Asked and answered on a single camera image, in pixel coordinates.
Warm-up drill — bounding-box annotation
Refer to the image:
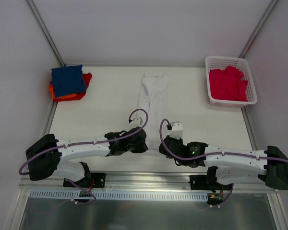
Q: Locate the folded red t shirt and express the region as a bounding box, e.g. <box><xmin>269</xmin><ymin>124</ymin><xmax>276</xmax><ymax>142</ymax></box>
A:
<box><xmin>53</xmin><ymin>72</ymin><xmax>93</xmax><ymax>103</ymax></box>

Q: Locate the white plastic basket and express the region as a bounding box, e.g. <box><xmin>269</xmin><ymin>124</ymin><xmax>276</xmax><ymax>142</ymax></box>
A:
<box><xmin>205</xmin><ymin>56</ymin><xmax>257</xmax><ymax>108</ymax></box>

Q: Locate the crumpled pink t shirt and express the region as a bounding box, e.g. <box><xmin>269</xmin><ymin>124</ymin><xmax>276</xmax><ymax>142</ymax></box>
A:
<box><xmin>209</xmin><ymin>66</ymin><xmax>249</xmax><ymax>102</ymax></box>

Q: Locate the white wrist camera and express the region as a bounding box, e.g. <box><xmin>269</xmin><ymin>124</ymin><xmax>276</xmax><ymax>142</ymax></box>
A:
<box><xmin>167</xmin><ymin>121</ymin><xmax>184</xmax><ymax>139</ymax></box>
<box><xmin>129</xmin><ymin>117</ymin><xmax>144</xmax><ymax>129</ymax></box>

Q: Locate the white slotted cable duct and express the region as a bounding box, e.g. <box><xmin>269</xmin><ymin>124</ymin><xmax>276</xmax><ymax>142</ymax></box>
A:
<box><xmin>29</xmin><ymin>189</ymin><xmax>208</xmax><ymax>202</ymax></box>

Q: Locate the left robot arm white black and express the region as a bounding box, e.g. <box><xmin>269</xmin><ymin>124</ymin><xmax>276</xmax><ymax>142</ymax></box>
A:
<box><xmin>19</xmin><ymin>127</ymin><xmax>148</xmax><ymax>187</ymax></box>

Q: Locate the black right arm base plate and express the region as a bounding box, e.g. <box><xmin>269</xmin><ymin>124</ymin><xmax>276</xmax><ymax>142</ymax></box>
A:
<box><xmin>189</xmin><ymin>175</ymin><xmax>232</xmax><ymax>193</ymax></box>

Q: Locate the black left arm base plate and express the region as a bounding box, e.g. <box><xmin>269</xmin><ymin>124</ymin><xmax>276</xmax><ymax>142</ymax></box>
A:
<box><xmin>74</xmin><ymin>172</ymin><xmax>106</xmax><ymax>188</ymax></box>

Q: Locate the right aluminium frame post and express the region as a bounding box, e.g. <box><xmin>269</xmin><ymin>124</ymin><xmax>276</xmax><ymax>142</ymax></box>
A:
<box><xmin>239</xmin><ymin>0</ymin><xmax>280</xmax><ymax>58</ymax></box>

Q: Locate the aluminium frame post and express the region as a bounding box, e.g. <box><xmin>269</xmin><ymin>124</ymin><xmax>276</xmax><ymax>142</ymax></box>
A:
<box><xmin>239</xmin><ymin>0</ymin><xmax>280</xmax><ymax>58</ymax></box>
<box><xmin>25</xmin><ymin>0</ymin><xmax>66</xmax><ymax>67</ymax></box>

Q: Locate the white t shirt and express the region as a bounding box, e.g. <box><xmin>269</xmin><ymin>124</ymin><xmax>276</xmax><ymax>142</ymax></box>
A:
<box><xmin>138</xmin><ymin>73</ymin><xmax>169</xmax><ymax>154</ymax></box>

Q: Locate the left aluminium frame post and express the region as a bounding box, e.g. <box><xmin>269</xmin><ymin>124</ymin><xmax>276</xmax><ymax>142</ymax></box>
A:
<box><xmin>25</xmin><ymin>0</ymin><xmax>66</xmax><ymax>67</ymax></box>

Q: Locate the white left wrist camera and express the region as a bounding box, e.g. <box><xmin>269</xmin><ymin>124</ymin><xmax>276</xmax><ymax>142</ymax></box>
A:
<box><xmin>129</xmin><ymin>117</ymin><xmax>144</xmax><ymax>129</ymax></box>

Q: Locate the folded orange t shirt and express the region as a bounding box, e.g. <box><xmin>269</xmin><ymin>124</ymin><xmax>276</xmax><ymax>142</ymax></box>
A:
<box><xmin>48</xmin><ymin>84</ymin><xmax>77</xmax><ymax>100</ymax></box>

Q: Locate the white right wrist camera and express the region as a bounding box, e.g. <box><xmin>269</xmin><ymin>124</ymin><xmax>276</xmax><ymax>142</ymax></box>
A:
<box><xmin>167</xmin><ymin>121</ymin><xmax>184</xmax><ymax>139</ymax></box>

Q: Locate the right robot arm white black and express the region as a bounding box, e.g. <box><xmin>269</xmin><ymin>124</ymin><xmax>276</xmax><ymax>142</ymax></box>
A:
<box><xmin>159</xmin><ymin>136</ymin><xmax>288</xmax><ymax>191</ymax></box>

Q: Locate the aluminium mounting rail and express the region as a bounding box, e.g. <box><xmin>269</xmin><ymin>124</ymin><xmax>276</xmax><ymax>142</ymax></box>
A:
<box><xmin>19</xmin><ymin>171</ymin><xmax>278</xmax><ymax>193</ymax></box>

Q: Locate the folded blue t shirt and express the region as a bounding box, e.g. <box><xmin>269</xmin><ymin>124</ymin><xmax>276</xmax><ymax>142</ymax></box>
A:
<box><xmin>50</xmin><ymin>65</ymin><xmax>86</xmax><ymax>97</ymax></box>

